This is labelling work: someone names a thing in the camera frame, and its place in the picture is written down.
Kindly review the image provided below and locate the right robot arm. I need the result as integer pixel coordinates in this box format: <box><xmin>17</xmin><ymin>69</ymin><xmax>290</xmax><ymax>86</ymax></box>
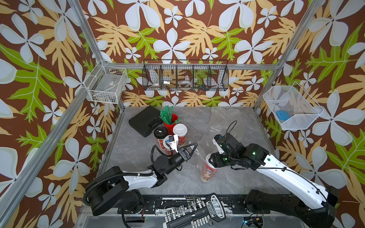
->
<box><xmin>208</xmin><ymin>133</ymin><xmax>339</xmax><ymax>228</ymax></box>

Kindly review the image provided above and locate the black plastic case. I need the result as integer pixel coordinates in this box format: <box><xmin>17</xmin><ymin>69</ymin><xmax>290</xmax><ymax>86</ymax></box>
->
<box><xmin>128</xmin><ymin>106</ymin><xmax>163</xmax><ymax>137</ymax></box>

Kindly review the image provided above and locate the clear plastic bag far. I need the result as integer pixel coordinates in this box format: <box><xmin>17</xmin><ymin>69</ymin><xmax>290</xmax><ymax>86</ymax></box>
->
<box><xmin>207</xmin><ymin>107</ymin><xmax>252</xmax><ymax>134</ymax></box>

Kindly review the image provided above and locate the black mounting rail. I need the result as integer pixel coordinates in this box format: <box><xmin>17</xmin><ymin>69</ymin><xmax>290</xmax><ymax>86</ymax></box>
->
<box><xmin>116</xmin><ymin>194</ymin><xmax>271</xmax><ymax>215</ymax></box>

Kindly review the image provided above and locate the clear plastic carrier bag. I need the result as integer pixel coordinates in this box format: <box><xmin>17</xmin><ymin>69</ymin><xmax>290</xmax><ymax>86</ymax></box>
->
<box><xmin>182</xmin><ymin>145</ymin><xmax>222</xmax><ymax>183</ymax></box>

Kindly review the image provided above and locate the blue object in basket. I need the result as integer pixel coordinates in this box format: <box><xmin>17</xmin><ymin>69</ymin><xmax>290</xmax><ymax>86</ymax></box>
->
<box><xmin>276</xmin><ymin>110</ymin><xmax>291</xmax><ymax>122</ymax></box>

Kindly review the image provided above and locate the white wire basket right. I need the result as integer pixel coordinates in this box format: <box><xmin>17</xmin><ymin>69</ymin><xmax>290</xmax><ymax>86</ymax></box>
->
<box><xmin>263</xmin><ymin>83</ymin><xmax>324</xmax><ymax>131</ymax></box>

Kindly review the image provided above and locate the black wire basket centre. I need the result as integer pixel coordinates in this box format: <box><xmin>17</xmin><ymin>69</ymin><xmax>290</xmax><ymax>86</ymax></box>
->
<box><xmin>142</xmin><ymin>59</ymin><xmax>229</xmax><ymax>91</ymax></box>

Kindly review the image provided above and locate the socket wrench set tray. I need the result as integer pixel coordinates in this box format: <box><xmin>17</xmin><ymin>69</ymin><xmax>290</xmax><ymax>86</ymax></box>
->
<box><xmin>163</xmin><ymin>194</ymin><xmax>226</xmax><ymax>228</ymax></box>

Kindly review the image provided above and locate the white wire basket left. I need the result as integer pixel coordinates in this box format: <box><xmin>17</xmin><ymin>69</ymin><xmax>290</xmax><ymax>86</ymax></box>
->
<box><xmin>85</xmin><ymin>61</ymin><xmax>128</xmax><ymax>104</ymax></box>

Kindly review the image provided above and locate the black lid red cup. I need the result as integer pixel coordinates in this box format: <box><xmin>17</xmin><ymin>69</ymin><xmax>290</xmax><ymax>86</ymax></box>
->
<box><xmin>154</xmin><ymin>126</ymin><xmax>168</xmax><ymax>151</ymax></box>

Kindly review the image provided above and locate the white wire basket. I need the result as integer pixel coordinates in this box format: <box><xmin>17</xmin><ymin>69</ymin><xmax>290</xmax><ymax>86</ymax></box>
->
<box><xmin>85</xmin><ymin>61</ymin><xmax>128</xmax><ymax>104</ymax></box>
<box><xmin>263</xmin><ymin>83</ymin><xmax>324</xmax><ymax>131</ymax></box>

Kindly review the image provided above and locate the white lid cup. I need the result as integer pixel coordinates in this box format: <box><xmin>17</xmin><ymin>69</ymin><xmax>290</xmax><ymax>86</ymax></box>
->
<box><xmin>199</xmin><ymin>154</ymin><xmax>219</xmax><ymax>182</ymax></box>
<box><xmin>163</xmin><ymin>135</ymin><xmax>179</xmax><ymax>157</ymax></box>
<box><xmin>173</xmin><ymin>123</ymin><xmax>188</xmax><ymax>146</ymax></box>

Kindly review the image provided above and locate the green wrapped straws bundle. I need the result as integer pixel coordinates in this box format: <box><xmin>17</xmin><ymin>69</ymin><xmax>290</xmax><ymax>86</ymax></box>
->
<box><xmin>160</xmin><ymin>105</ymin><xmax>173</xmax><ymax>124</ymax></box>

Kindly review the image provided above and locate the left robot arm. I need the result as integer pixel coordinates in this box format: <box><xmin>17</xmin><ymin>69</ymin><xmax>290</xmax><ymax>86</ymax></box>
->
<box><xmin>83</xmin><ymin>142</ymin><xmax>198</xmax><ymax>216</ymax></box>

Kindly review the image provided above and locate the red straw holder cup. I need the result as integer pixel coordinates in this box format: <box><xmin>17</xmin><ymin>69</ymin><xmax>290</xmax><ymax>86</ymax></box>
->
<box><xmin>163</xmin><ymin>114</ymin><xmax>180</xmax><ymax>135</ymax></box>

